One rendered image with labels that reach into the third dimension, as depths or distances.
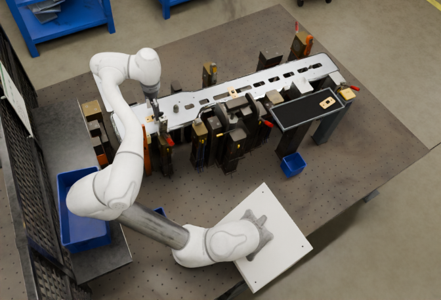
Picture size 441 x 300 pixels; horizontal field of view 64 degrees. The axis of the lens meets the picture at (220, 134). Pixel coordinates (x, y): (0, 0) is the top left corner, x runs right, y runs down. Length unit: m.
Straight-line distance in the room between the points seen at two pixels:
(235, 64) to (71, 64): 1.67
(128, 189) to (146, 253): 0.76
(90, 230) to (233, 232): 0.59
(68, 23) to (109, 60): 2.20
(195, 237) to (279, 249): 0.39
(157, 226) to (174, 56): 1.42
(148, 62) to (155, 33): 2.30
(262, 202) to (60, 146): 0.99
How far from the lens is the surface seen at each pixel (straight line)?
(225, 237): 1.53
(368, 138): 2.48
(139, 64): 1.53
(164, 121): 1.62
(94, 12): 3.82
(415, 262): 3.11
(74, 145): 1.82
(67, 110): 1.95
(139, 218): 1.43
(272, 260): 1.75
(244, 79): 2.08
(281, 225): 1.70
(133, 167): 1.22
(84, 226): 1.64
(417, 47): 4.55
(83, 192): 1.30
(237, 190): 2.03
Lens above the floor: 2.54
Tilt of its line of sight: 57 degrees down
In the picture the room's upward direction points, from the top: 11 degrees clockwise
